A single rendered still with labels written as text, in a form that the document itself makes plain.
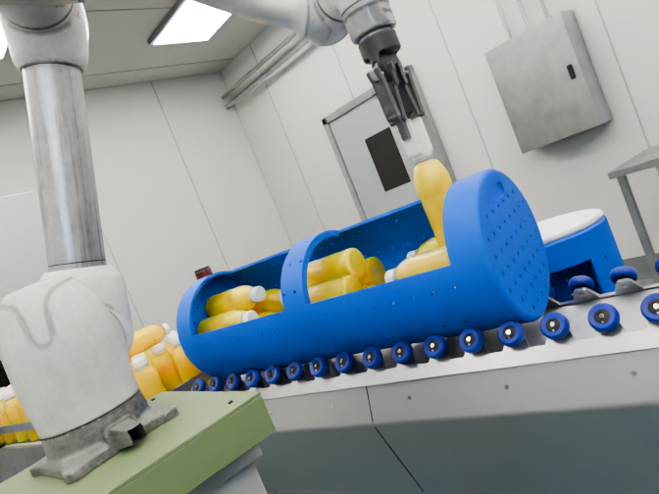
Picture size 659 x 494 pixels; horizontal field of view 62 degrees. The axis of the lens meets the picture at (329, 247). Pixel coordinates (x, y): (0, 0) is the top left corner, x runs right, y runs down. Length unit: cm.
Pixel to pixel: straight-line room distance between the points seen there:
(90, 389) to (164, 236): 526
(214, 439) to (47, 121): 65
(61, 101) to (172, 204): 514
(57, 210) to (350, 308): 57
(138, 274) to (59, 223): 484
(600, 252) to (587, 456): 49
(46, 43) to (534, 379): 102
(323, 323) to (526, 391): 41
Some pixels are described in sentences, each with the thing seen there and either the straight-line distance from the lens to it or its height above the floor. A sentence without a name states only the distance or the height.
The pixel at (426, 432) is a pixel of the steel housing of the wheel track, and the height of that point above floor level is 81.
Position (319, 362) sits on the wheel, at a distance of 123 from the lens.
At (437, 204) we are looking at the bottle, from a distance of 103.
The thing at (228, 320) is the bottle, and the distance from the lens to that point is 141.
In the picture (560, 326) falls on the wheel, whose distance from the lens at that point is 95.
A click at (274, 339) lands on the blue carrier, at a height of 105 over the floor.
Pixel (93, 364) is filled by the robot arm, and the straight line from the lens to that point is 88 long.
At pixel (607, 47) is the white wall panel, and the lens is 436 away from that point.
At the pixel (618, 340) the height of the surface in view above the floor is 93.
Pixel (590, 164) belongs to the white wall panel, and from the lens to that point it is 449.
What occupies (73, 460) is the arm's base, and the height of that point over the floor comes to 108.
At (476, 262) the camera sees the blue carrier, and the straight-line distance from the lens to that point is 92.
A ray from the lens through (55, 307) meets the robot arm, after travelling 89.
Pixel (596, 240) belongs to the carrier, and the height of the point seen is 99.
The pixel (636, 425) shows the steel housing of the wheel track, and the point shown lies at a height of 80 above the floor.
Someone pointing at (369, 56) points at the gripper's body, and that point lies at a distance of 107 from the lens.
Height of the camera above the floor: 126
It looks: 3 degrees down
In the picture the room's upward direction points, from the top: 22 degrees counter-clockwise
